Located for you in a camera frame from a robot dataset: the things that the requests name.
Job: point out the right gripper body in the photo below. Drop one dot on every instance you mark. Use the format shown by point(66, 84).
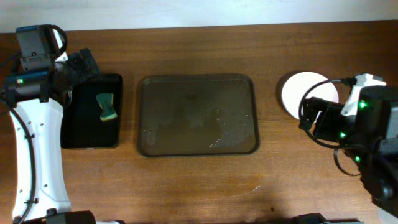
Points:
point(310, 113)

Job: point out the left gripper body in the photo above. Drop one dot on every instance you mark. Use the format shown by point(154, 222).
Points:
point(86, 62)

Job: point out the green yellow sponge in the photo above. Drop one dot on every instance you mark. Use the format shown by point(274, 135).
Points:
point(105, 101)

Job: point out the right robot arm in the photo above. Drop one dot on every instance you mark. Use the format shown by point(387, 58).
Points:
point(365, 129)

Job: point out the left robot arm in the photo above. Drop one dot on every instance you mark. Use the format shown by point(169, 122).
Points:
point(42, 78)

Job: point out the black rectangular tray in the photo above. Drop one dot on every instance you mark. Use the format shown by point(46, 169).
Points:
point(82, 126)

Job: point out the brown serving tray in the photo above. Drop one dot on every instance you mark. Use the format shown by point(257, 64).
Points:
point(197, 115)

